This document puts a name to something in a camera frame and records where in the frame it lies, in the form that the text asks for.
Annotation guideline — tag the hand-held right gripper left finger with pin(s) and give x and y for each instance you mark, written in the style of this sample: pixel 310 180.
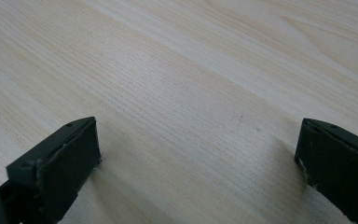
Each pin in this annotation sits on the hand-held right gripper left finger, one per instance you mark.
pixel 62 165

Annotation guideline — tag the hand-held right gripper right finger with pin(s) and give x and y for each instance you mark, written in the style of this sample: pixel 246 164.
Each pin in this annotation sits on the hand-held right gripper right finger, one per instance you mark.
pixel 338 165

